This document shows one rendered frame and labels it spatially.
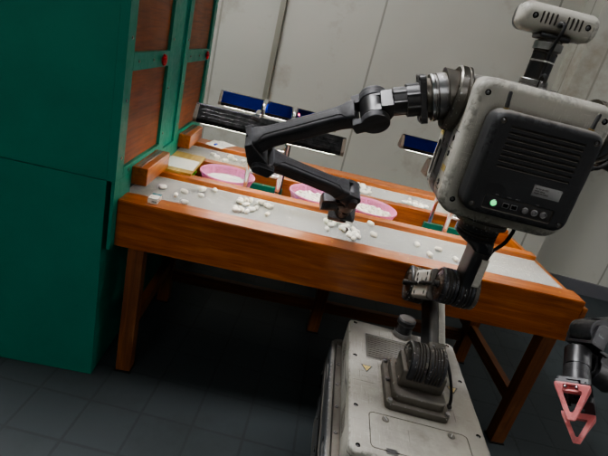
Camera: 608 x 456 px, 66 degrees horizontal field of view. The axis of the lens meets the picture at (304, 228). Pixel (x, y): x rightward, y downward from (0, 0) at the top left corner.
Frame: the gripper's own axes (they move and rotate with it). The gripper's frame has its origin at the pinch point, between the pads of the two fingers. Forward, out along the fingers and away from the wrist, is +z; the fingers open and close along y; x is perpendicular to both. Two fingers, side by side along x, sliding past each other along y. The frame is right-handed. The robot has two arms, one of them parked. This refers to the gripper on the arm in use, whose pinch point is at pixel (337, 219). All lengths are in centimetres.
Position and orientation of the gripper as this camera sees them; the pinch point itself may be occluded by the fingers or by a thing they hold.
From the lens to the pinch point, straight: 185.6
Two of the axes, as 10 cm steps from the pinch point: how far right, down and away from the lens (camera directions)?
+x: -1.8, 9.3, -3.3
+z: -1.5, 3.1, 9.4
